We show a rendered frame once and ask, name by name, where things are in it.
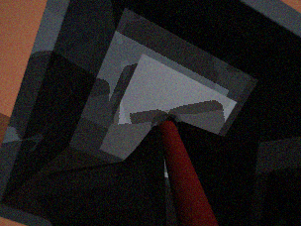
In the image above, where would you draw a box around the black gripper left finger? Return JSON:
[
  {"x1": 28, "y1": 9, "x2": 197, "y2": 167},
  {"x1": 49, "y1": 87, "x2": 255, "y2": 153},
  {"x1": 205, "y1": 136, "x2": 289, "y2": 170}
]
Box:
[{"x1": 35, "y1": 125, "x2": 166, "y2": 226}]

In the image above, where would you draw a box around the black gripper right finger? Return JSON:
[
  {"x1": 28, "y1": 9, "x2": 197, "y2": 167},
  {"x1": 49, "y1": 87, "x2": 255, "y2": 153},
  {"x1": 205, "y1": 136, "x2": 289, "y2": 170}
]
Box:
[{"x1": 177, "y1": 122, "x2": 301, "y2": 226}]

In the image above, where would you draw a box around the dark red peg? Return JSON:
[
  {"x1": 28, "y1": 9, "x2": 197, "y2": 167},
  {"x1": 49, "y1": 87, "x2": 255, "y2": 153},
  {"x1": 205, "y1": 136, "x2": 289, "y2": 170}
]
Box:
[{"x1": 159, "y1": 121, "x2": 219, "y2": 226}]

